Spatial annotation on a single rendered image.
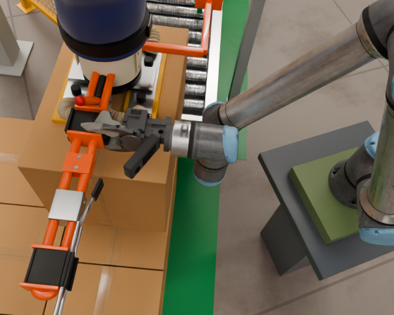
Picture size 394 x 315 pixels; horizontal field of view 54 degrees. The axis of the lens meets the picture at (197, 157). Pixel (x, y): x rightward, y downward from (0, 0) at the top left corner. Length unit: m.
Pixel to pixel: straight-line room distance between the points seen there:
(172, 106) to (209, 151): 0.30
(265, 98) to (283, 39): 2.09
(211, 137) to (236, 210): 1.31
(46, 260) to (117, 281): 0.70
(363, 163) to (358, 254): 0.34
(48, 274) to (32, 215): 0.83
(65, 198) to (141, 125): 0.24
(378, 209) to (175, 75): 0.71
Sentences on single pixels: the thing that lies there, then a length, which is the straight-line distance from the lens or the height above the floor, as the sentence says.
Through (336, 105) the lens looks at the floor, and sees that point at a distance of 2.76.
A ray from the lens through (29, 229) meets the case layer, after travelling 1.64.
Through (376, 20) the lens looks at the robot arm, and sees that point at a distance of 0.83.
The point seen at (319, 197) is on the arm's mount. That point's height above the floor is 0.80.
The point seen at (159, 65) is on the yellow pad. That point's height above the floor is 1.09.
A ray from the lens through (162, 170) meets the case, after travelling 1.06.
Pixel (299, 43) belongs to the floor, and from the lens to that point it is 3.05.
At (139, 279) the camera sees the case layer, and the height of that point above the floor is 0.54.
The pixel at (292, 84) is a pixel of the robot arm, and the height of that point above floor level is 1.34.
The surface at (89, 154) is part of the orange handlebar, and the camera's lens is 0.93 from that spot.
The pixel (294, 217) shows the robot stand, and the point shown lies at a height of 0.75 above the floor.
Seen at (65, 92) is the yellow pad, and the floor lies 1.09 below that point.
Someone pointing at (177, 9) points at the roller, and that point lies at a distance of 2.28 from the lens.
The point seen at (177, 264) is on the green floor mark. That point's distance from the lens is 2.07.
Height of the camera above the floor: 2.02
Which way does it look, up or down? 61 degrees down
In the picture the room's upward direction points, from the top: 9 degrees clockwise
